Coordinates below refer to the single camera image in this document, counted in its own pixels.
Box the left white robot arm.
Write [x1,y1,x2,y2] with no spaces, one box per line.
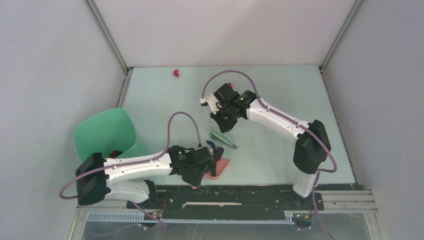
[75,145,223,208]

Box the pink plastic dustpan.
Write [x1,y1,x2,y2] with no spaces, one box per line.
[203,157,230,181]

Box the black paper scrap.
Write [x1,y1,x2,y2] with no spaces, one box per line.
[213,147,225,161]

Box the left aluminium frame post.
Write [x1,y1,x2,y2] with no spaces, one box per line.
[84,0,130,75]

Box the blue paper scrap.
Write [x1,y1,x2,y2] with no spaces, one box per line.
[206,140,216,149]

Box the green hand brush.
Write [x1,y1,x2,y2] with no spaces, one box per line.
[210,129,238,149]

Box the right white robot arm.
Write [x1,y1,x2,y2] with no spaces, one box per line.
[200,83,331,209]

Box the green plastic waste bin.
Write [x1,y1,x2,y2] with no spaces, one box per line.
[73,108,151,163]

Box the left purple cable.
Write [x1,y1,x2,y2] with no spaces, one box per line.
[58,111,203,229]

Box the aluminium frame post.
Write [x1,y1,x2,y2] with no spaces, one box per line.
[84,0,130,75]
[319,0,365,73]

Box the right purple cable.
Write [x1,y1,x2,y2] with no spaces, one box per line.
[201,69,339,240]

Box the right aluminium frame post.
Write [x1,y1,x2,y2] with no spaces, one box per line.
[319,0,365,73]

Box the purple cable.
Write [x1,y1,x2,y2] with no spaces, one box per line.
[58,111,203,229]
[201,69,339,240]

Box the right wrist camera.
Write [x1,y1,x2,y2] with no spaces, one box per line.
[200,93,219,108]

